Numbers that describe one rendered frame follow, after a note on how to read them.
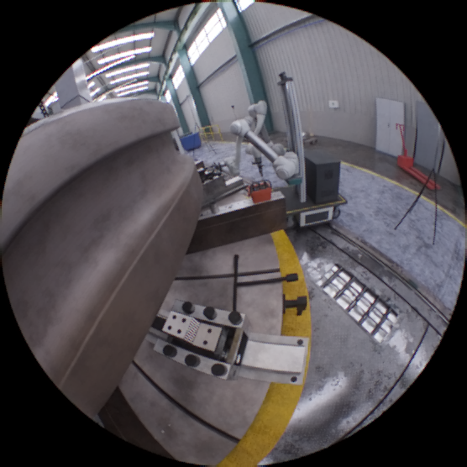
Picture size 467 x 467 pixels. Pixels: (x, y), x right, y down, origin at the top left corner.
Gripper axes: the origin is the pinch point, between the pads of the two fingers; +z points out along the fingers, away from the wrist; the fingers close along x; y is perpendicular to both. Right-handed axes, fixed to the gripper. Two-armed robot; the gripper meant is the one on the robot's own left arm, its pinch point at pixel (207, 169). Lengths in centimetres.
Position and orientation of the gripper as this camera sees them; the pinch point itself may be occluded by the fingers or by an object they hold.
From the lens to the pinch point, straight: 207.8
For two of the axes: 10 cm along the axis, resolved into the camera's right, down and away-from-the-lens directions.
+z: -9.0, 4.1, -1.3
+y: -2.4, -7.4, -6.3
